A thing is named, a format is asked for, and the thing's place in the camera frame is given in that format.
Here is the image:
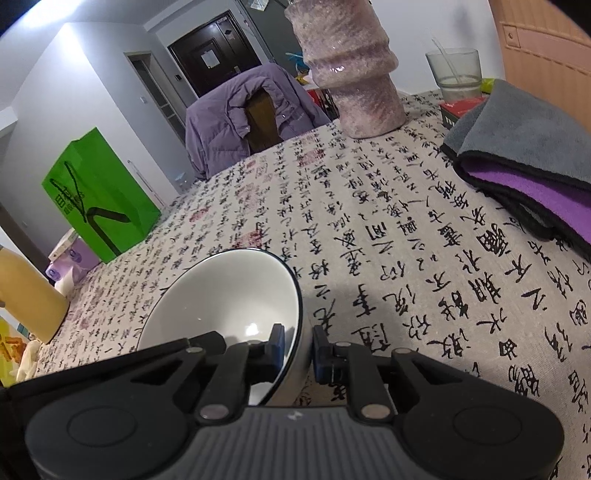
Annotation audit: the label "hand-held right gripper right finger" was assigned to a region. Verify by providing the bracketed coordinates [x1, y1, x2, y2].
[311, 325, 467, 423]

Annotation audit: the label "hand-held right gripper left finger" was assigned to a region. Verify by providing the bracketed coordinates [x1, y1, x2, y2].
[129, 323, 284, 423]

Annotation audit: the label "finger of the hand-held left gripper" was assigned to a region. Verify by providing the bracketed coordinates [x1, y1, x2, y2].
[9, 330, 228, 416]

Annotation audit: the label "white bowl with black rim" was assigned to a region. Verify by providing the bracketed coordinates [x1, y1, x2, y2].
[139, 248, 305, 407]

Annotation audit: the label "white rubber gloves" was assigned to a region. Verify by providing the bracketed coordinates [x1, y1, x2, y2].
[16, 339, 44, 383]

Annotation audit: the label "yellow-green snack box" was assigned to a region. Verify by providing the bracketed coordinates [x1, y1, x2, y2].
[0, 318, 24, 388]

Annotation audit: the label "yellow thermos jug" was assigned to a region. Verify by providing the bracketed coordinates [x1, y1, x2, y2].
[0, 247, 70, 344]

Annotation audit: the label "purple tissue pack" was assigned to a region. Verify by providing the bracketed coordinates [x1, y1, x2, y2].
[45, 237, 100, 292]

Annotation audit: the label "white flat box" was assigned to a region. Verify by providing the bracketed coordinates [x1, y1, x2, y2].
[48, 228, 80, 259]

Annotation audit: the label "calligraphy printed tablecloth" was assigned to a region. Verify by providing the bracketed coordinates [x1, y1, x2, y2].
[34, 88, 591, 480]

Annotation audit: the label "green paper bag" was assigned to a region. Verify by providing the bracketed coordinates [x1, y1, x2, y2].
[41, 127, 162, 265]

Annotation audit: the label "wooden chair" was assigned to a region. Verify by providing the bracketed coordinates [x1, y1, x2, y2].
[244, 88, 283, 155]

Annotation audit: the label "purple padded jacket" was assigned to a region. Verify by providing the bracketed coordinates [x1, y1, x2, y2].
[185, 63, 332, 182]

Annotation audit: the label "grey inner doorway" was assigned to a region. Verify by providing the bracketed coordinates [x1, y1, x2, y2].
[124, 51, 190, 153]

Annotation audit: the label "red box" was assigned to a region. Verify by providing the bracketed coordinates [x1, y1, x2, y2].
[438, 95, 490, 131]

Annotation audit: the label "pink textured vase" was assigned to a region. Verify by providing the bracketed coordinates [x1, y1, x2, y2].
[284, 0, 408, 139]

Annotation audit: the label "blue and white plastic bags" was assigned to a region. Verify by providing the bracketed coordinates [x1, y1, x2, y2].
[284, 51, 309, 77]

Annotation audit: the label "grey and purple cloth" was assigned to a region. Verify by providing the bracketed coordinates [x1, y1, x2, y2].
[438, 78, 591, 273]

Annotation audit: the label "dark entrance door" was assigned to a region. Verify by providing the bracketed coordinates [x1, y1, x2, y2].
[167, 11, 264, 99]

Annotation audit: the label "clear glass cup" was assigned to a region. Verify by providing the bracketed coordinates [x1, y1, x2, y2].
[426, 48, 483, 104]

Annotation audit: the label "grey refrigerator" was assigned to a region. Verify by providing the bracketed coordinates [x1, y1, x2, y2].
[235, 0, 305, 75]

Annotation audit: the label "clear drinking straw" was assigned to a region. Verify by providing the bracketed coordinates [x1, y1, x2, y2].
[431, 37, 455, 81]

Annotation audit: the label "pink hard case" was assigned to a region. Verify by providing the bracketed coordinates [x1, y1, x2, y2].
[487, 0, 591, 118]

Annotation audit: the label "white mop handle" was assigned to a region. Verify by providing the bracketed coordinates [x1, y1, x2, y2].
[127, 159, 164, 208]

